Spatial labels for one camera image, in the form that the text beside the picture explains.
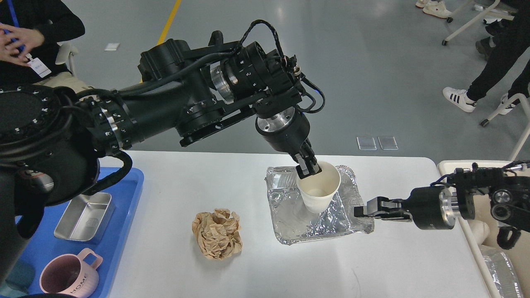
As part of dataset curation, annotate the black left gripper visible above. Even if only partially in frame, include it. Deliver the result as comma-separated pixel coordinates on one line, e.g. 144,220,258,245
255,107,322,179

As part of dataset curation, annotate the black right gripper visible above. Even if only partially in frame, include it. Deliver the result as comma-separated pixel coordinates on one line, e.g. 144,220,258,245
354,185,456,230

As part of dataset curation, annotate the white paper cup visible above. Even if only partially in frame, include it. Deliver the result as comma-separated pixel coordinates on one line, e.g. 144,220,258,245
296,161,341,213

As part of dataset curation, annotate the aluminium foil container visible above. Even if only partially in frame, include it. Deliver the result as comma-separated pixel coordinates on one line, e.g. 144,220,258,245
265,165,375,245

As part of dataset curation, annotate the stainless steel tray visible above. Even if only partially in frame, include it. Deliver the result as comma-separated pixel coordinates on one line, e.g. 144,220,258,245
54,192,114,245

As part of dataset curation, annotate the pink mug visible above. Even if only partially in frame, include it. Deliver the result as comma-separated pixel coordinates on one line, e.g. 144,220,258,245
39,248,104,298

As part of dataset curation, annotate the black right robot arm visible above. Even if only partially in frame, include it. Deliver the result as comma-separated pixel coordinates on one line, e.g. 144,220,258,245
354,160,530,250

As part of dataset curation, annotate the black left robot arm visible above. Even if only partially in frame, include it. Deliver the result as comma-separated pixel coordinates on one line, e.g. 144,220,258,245
0,19,323,281

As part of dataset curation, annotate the left floor plate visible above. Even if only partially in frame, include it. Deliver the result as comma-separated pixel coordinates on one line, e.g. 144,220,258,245
356,136,377,151

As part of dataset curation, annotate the floor plate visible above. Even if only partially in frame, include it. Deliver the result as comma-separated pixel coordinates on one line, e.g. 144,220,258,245
356,136,377,151
377,136,399,150

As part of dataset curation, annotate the right floor plate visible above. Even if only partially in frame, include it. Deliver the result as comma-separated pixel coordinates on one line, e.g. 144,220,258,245
377,136,399,150

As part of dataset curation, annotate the white object in bin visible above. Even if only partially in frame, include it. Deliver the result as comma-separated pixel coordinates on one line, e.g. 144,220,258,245
467,219,490,245

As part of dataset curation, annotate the crumpled brown paper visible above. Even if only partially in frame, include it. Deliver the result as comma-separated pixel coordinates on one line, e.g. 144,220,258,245
191,208,243,260

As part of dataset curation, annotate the foil container in bin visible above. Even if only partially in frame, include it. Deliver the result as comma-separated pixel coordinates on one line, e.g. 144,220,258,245
479,245,524,298

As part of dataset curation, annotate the beige plastic bin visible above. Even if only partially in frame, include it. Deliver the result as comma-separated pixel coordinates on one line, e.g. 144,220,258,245
437,160,530,298

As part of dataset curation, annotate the white chair leg right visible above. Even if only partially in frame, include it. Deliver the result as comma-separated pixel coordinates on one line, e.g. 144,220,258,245
479,93,530,161

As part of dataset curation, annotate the blue plastic tray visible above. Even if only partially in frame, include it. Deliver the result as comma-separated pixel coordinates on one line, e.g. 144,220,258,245
20,168,144,298

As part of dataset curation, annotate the person in black shoes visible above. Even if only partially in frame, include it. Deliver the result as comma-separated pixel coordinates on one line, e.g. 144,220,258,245
475,37,495,61

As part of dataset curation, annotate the person with striped sneakers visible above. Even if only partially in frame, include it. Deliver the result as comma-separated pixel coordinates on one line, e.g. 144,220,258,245
442,0,530,113

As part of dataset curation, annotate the white paper scrap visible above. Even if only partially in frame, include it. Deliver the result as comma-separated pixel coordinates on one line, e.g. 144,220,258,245
104,42,120,51

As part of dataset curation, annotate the person in black sweater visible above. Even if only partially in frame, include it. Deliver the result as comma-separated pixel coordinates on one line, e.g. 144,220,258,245
0,0,91,93

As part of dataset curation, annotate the teal cup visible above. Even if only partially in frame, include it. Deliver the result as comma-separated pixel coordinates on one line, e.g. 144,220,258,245
0,260,35,298

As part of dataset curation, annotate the white rolling chair frame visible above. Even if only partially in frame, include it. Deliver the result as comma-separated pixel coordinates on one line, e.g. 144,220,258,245
441,0,518,46

